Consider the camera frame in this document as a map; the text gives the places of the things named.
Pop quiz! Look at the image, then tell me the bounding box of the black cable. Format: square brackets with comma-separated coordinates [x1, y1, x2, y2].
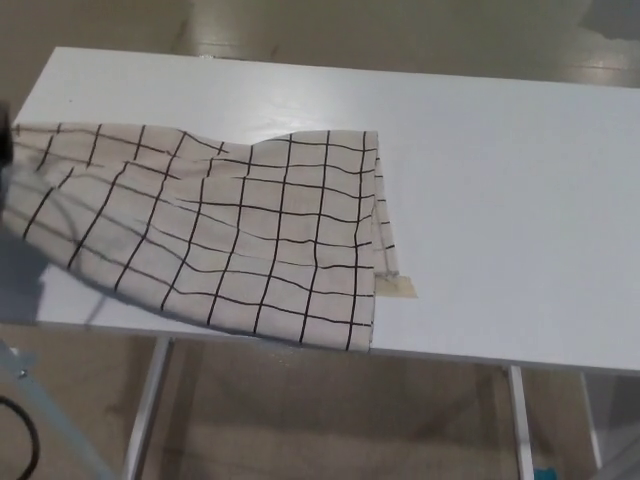
[0, 394, 41, 480]

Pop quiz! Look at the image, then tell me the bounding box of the thin white table leg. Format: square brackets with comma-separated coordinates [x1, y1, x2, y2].
[578, 372, 605, 480]

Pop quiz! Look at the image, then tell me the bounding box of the beige masking tape strip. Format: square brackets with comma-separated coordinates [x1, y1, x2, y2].
[374, 274, 419, 300]

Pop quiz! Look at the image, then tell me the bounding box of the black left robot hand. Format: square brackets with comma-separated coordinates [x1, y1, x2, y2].
[0, 101, 16, 169]

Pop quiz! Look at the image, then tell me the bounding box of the white slanted table leg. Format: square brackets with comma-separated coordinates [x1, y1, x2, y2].
[121, 337, 175, 480]

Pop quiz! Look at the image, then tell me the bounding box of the grey metal bar with bolt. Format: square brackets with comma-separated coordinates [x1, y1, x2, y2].
[0, 339, 107, 480]

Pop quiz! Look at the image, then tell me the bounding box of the white straight table leg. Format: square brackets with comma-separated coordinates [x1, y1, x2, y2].
[506, 364, 537, 480]

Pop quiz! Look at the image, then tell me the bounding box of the white towel with black grid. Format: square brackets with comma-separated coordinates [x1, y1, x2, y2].
[8, 122, 402, 354]

